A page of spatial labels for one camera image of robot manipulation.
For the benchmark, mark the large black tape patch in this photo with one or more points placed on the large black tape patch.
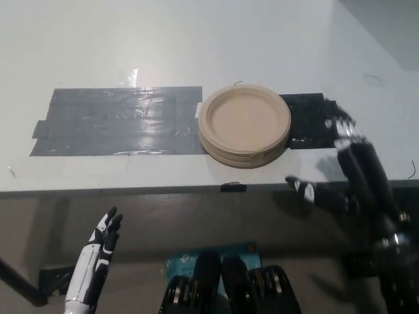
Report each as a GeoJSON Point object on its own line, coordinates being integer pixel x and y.
{"type": "Point", "coordinates": [114, 124]}

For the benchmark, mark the small black tape patch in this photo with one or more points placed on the small black tape patch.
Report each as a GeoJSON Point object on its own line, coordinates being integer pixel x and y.
{"type": "Point", "coordinates": [309, 124]}

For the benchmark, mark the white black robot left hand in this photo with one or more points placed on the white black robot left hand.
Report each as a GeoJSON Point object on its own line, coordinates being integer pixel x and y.
{"type": "Point", "coordinates": [86, 271]}

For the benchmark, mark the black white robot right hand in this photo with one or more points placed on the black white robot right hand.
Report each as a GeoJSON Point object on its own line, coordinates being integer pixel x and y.
{"type": "Point", "coordinates": [366, 183]}

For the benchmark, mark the stack of beige plates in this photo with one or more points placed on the stack of beige plates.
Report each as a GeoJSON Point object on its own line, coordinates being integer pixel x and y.
{"type": "Point", "coordinates": [244, 126]}

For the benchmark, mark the black metal pole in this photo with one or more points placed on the black metal pole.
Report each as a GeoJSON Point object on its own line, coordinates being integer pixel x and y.
{"type": "Point", "coordinates": [19, 283]}

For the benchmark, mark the teal cardboard box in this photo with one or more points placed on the teal cardboard box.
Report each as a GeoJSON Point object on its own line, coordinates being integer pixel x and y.
{"type": "Point", "coordinates": [183, 261]}

